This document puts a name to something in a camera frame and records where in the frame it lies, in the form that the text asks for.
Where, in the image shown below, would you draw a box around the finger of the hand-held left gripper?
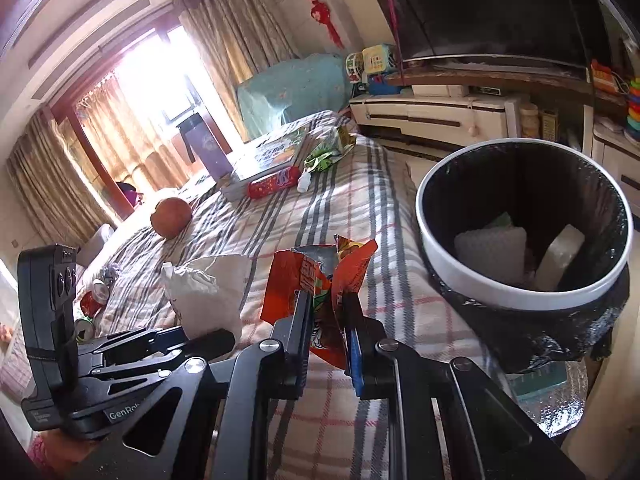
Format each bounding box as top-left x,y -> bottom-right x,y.
75,325 -> 189,362
90,329 -> 237,389

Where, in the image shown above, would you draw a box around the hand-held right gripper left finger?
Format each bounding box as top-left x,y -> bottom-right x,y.
65,287 -> 316,480

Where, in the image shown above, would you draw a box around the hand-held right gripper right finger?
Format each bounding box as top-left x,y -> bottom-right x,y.
342,291 -> 586,480

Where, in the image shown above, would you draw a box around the white tissue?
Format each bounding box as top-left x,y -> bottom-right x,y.
161,254 -> 253,342

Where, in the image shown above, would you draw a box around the orange snack bag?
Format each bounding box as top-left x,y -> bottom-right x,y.
261,234 -> 379,371

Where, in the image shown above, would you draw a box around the white bin with black bag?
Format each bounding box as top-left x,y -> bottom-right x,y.
415,139 -> 634,376

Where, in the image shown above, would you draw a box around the crushed red can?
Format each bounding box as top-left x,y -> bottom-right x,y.
80,277 -> 111,319

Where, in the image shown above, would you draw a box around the white cushion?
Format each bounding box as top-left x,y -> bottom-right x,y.
75,224 -> 116,266

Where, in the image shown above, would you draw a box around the plaid blanket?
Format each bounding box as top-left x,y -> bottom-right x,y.
75,110 -> 501,480

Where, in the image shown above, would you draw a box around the orange round fruit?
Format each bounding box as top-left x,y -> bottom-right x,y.
151,197 -> 194,240

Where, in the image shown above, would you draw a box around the beige patterned curtain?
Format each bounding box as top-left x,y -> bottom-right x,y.
172,0 -> 301,156
5,72 -> 166,246

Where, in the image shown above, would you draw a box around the magenta cloth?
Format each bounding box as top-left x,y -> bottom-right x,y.
115,182 -> 144,209

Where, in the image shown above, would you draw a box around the red snack packet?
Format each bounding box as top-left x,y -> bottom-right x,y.
247,167 -> 301,200

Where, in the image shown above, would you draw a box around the white textured foam sheet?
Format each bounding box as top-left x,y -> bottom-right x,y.
454,225 -> 530,289

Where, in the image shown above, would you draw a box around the green snack bag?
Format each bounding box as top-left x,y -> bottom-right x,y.
304,127 -> 357,174

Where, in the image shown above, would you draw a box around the purple water bottle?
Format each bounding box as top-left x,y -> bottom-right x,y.
175,112 -> 235,181

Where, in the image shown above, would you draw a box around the white foam block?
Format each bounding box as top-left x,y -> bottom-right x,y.
534,224 -> 586,293

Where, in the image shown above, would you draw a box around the teal floral furniture cover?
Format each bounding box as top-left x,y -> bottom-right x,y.
236,52 -> 353,141

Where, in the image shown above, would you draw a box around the white television cabinet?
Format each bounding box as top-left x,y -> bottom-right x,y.
347,62 -> 640,206

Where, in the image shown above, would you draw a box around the blue toy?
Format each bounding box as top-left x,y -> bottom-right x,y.
367,75 -> 401,96

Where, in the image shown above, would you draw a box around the white flat box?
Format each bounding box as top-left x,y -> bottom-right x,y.
412,84 -> 471,99

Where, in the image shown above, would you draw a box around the yellow toy telephone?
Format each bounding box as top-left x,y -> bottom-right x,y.
361,44 -> 396,75

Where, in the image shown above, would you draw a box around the stacked yellow containers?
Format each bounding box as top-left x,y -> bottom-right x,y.
519,104 -> 540,139

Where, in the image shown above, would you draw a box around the pink hula hoop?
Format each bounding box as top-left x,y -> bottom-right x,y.
375,0 -> 404,74

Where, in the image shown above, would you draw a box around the black television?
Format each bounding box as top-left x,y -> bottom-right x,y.
359,0 -> 614,67

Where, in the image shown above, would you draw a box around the rainbow stacking ring toy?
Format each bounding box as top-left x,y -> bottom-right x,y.
625,77 -> 640,144

